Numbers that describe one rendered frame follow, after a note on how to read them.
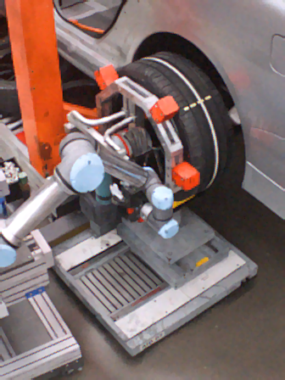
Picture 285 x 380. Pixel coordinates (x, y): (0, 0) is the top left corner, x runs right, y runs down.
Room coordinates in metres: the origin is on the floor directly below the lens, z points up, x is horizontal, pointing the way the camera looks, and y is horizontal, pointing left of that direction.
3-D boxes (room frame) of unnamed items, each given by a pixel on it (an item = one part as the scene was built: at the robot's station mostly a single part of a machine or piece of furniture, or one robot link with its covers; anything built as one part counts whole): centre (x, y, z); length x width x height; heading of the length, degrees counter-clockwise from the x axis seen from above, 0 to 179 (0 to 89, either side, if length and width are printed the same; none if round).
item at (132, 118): (1.98, 0.06, 1.03); 0.19 x 0.18 x 0.11; 126
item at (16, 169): (2.30, 0.67, 0.51); 0.20 x 0.14 x 0.13; 28
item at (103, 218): (2.39, 0.12, 0.26); 0.42 x 0.18 x 0.35; 126
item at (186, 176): (1.88, -0.17, 0.85); 0.09 x 0.08 x 0.07; 36
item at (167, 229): (1.62, -0.07, 0.85); 0.11 x 0.08 x 0.09; 36
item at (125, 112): (2.14, 0.17, 1.03); 0.19 x 0.18 x 0.11; 126
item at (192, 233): (2.23, -0.12, 0.32); 0.40 x 0.30 x 0.28; 36
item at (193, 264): (2.20, -0.15, 0.13); 0.50 x 0.36 x 0.10; 36
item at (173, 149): (2.13, 0.02, 0.85); 0.54 x 0.07 x 0.54; 36
